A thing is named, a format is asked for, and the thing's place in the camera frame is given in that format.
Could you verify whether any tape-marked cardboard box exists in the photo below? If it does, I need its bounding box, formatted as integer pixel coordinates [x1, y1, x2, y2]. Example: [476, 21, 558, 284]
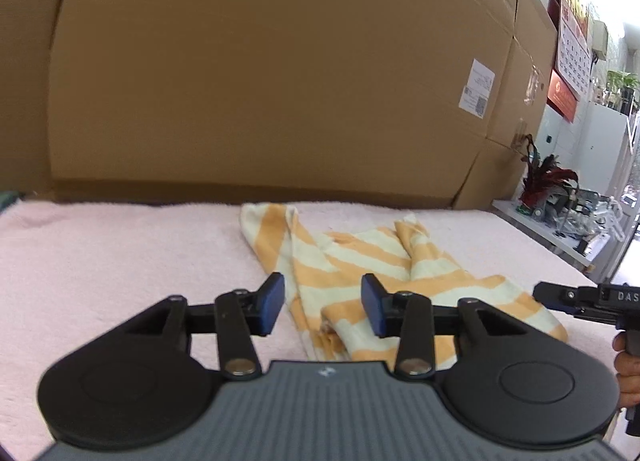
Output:
[487, 36, 557, 150]

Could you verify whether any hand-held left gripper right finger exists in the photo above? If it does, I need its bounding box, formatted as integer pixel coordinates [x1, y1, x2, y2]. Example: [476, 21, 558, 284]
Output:
[361, 273, 521, 382]

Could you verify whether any plain cardboard box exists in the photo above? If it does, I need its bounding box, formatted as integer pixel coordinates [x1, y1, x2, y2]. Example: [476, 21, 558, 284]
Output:
[452, 136, 529, 211]
[511, 0, 559, 60]

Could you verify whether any green potted plant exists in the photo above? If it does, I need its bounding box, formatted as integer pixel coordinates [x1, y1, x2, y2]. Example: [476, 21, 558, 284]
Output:
[605, 68, 640, 108]

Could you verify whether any wall calendar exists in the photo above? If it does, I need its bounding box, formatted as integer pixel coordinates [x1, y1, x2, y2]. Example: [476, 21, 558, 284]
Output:
[546, 0, 594, 123]

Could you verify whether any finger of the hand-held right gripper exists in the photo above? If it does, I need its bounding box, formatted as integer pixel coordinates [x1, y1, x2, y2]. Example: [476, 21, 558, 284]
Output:
[532, 281, 601, 317]

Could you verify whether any small-labelled cardboard box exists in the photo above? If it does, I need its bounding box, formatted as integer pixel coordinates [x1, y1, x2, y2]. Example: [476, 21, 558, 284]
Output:
[0, 0, 84, 193]

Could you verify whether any white table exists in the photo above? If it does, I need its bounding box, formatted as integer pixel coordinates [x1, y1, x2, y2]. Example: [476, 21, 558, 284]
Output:
[492, 198, 626, 275]

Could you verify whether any grey metal sealing machine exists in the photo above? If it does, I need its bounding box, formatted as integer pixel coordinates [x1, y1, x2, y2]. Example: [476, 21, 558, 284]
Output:
[537, 188, 626, 255]

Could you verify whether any white wall box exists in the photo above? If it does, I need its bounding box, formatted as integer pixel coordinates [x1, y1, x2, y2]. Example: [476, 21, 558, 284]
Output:
[592, 18, 610, 62]

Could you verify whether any white shipping label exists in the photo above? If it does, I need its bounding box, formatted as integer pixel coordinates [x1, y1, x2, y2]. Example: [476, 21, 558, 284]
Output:
[459, 58, 496, 118]

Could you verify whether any pink towel blanket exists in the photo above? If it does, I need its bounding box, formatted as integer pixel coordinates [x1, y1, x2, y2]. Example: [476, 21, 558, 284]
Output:
[0, 198, 617, 457]

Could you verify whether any orange striped shirt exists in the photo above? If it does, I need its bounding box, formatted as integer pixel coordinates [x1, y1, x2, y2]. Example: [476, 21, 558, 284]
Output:
[240, 202, 570, 372]

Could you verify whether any red-leaved potted plant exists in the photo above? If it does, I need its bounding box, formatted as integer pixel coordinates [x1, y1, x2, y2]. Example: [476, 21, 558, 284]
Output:
[517, 134, 580, 215]

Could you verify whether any white shelf unit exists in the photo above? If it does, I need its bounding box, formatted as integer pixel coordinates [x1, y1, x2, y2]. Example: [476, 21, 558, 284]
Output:
[572, 101, 640, 253]

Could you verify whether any person's right hand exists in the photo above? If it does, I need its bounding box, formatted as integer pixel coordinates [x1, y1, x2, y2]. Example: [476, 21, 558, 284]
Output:
[614, 333, 640, 408]

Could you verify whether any teal cloth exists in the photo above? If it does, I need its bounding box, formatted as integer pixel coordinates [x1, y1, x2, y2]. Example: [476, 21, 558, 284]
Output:
[0, 190, 24, 215]

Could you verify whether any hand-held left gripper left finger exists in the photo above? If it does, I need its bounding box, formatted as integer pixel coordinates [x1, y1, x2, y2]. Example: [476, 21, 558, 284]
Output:
[125, 272, 286, 382]

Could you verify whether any large labelled cardboard box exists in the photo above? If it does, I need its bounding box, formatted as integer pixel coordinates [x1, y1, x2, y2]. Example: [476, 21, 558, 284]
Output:
[47, 0, 519, 210]

